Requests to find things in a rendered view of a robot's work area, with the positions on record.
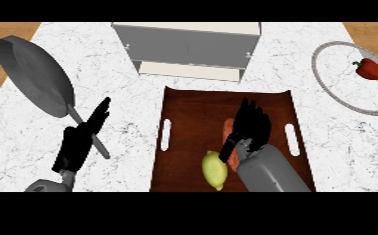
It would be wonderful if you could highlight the orange sweet potato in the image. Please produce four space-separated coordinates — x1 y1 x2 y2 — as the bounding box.
221 117 242 173

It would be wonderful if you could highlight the white and grey tiered shelf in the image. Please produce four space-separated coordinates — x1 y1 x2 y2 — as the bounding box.
110 22 262 83

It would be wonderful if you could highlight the yellow lemon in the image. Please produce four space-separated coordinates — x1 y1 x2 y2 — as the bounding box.
200 150 230 192

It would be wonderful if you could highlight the dark brown wooden tray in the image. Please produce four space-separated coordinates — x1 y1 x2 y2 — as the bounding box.
149 85 317 193

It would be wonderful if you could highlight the grey frying pan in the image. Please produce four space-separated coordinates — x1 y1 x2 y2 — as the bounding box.
0 34 112 160

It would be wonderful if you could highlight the grey rimmed round plate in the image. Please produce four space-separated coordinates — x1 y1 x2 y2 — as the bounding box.
309 40 378 117

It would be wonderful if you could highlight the red bell pepper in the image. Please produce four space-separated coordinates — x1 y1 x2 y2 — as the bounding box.
351 57 378 81

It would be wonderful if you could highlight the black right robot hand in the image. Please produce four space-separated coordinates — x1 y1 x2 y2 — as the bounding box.
216 96 273 164

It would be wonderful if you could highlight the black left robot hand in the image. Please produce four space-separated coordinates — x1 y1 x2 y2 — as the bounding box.
50 96 112 174

